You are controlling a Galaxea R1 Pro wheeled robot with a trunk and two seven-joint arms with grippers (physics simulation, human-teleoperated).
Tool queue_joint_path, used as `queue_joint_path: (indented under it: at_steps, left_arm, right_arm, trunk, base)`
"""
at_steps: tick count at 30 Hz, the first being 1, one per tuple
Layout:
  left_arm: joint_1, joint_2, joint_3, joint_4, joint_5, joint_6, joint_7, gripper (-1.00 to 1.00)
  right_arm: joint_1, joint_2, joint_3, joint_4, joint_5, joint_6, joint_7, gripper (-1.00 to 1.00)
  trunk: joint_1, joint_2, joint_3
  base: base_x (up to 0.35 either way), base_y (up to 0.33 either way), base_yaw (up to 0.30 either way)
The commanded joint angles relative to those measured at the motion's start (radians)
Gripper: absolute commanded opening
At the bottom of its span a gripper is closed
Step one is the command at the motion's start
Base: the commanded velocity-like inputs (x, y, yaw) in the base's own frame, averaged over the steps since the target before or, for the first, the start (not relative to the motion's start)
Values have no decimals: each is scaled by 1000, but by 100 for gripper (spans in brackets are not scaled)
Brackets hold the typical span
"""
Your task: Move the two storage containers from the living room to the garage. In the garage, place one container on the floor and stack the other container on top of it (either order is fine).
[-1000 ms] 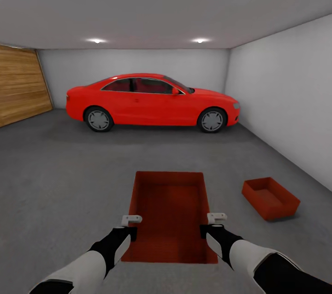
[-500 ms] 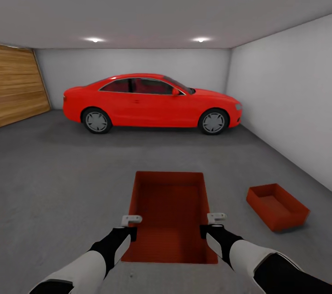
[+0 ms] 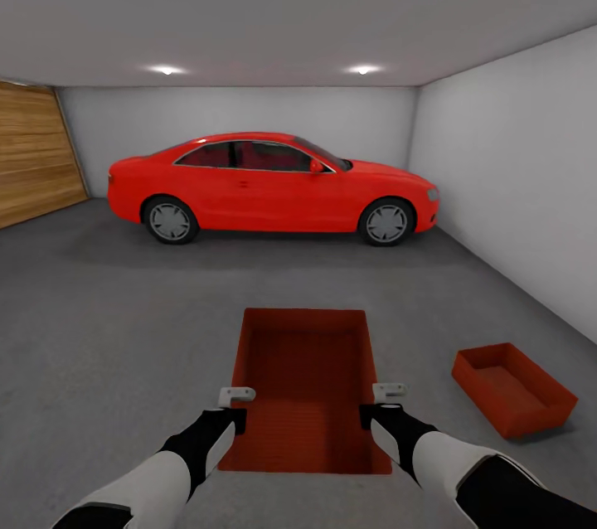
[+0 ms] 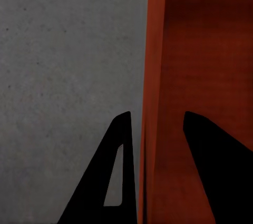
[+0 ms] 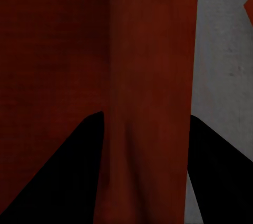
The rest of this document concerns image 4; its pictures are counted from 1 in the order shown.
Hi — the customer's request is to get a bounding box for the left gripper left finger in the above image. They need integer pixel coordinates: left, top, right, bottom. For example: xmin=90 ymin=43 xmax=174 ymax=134
xmin=57 ymin=111 xmax=137 ymax=224

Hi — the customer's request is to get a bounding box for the storage box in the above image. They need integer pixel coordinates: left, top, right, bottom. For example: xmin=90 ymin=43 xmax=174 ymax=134
xmin=138 ymin=0 xmax=253 ymax=224

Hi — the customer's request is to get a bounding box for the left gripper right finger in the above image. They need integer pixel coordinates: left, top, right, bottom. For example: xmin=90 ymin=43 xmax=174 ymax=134
xmin=183 ymin=111 xmax=253 ymax=224

